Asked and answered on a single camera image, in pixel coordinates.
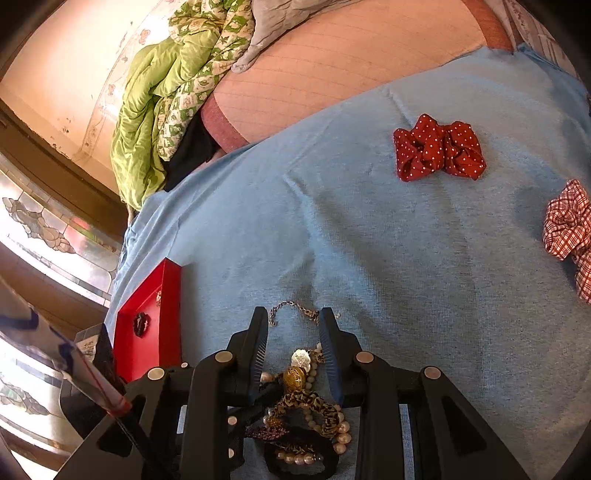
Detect red jewelry box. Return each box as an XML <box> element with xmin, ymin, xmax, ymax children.
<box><xmin>113</xmin><ymin>258</ymin><xmax>183</xmax><ymax>384</ymax></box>

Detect striped pillow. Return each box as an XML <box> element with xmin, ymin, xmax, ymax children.
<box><xmin>503</xmin><ymin>0</ymin><xmax>583</xmax><ymax>75</ymax></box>

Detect gold chain bracelet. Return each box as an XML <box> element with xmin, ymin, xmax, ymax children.
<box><xmin>269</xmin><ymin>301</ymin><xmax>342</xmax><ymax>328</ymax></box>

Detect blue blanket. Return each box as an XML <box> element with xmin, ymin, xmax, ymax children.
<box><xmin>104</xmin><ymin>46</ymin><xmax>591</xmax><ymax>480</ymax></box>

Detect stained glass window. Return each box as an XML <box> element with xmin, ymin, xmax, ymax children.
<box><xmin>0</xmin><ymin>154</ymin><xmax>122</xmax><ymax>462</ymax></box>

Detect dark sparkly hair clip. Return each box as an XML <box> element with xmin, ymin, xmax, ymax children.
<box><xmin>245</xmin><ymin>414</ymin><xmax>288</xmax><ymax>445</ymax></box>

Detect green comforter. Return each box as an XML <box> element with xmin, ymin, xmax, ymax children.
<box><xmin>111</xmin><ymin>0</ymin><xmax>256</xmax><ymax>209</ymax></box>

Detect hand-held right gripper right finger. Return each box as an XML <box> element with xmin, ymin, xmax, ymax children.
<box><xmin>318</xmin><ymin>307</ymin><xmax>532</xmax><ymax>480</ymax></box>

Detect round gold brooch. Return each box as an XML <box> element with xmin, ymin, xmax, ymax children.
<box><xmin>283</xmin><ymin>367</ymin><xmax>309</xmax><ymax>391</ymax></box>

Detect grey pillow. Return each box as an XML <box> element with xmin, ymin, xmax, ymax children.
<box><xmin>231</xmin><ymin>0</ymin><xmax>334</xmax><ymax>75</ymax></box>

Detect leopard print hair tie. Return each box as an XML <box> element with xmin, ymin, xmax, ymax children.
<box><xmin>270</xmin><ymin>391</ymin><xmax>345</xmax><ymax>439</ymax></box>

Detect red checked scrunchie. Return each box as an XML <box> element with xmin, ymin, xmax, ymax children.
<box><xmin>542</xmin><ymin>179</ymin><xmax>591</xmax><ymax>262</ymax></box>

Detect pearl necklace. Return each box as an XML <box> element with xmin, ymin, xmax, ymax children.
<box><xmin>259</xmin><ymin>351</ymin><xmax>354</xmax><ymax>467</ymax></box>

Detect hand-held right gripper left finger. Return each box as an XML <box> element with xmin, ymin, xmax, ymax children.
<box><xmin>55</xmin><ymin>307</ymin><xmax>271</xmax><ymax>480</ymax></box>

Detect black cloth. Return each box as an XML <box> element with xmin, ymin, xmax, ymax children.
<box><xmin>164</xmin><ymin>113</ymin><xmax>223</xmax><ymax>192</ymax></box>

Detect red polka dot scrunchie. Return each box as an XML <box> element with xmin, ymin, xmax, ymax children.
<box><xmin>393</xmin><ymin>114</ymin><xmax>488</xmax><ymax>182</ymax></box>

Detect pink bolster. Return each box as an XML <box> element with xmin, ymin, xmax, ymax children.
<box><xmin>201</xmin><ymin>0</ymin><xmax>515</xmax><ymax>154</ymax></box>

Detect black velvet hair band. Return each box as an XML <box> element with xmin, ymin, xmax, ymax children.
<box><xmin>263</xmin><ymin>427</ymin><xmax>339</xmax><ymax>479</ymax></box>

